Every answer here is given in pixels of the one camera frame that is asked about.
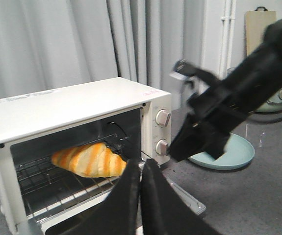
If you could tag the beige cutting board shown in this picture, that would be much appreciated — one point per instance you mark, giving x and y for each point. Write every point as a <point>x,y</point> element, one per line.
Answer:
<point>256,21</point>

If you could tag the metal wire oven rack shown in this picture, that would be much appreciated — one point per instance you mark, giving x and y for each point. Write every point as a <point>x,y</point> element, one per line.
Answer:
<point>44,189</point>

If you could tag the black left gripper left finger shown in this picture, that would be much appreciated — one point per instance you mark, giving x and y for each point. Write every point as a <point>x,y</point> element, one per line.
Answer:
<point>116,214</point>

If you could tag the cream oven knob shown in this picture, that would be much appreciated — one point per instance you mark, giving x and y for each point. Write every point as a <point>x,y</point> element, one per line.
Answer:
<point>162,117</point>
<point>161,147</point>

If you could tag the grey pleated curtain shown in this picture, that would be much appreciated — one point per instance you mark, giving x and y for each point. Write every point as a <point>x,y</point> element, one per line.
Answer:
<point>46,44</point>

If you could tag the orange striped croissant bread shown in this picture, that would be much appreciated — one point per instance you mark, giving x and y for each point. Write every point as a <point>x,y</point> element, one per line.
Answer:
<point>90,161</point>

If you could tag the glass oven door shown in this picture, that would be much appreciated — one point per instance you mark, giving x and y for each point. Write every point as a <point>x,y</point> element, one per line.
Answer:
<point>146,189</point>

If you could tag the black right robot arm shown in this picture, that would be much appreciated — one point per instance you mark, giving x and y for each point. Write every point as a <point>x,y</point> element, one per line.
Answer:
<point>259,76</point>

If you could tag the cream Toshiba toaster oven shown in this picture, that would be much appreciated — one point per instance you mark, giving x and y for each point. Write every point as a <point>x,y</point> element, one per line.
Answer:
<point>112,105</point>

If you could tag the light green kitchen appliance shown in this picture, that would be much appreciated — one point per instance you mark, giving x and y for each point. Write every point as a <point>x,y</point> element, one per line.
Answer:
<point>273,104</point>

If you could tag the lower cream oven knob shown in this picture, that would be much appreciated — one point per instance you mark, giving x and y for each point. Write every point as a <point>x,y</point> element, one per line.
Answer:
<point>161,147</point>

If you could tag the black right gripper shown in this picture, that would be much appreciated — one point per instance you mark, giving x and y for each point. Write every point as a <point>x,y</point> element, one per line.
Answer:
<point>214,114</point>

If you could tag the light green round plate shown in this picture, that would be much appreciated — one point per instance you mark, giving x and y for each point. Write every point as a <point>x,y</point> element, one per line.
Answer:
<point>239,152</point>

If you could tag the upper cream oven knob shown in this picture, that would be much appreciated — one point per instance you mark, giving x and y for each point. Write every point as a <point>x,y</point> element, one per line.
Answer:
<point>162,117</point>

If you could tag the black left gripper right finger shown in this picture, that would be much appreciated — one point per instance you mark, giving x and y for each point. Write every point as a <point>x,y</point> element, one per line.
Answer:
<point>163,212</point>

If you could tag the white vertical wall pipe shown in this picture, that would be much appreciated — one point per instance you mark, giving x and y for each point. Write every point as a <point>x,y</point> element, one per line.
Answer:
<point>228,22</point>

